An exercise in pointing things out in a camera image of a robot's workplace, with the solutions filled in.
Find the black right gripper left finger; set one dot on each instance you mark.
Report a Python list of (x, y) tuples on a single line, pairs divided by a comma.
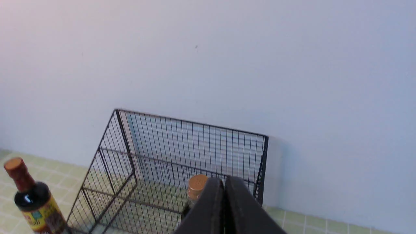
[(207, 216)]

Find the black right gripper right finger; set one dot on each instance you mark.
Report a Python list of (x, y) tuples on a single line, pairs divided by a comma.
[(243, 214)]

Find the vinegar bottle gold cap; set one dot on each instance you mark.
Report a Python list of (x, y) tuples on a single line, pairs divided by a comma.
[(195, 188)]

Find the soy sauce bottle red cap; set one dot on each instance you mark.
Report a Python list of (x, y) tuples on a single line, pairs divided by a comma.
[(34, 200)]

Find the green checkered tablecloth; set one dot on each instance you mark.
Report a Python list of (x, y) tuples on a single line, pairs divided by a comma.
[(65, 180)]

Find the black wire mesh rack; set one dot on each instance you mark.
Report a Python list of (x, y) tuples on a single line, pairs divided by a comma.
[(138, 179)]

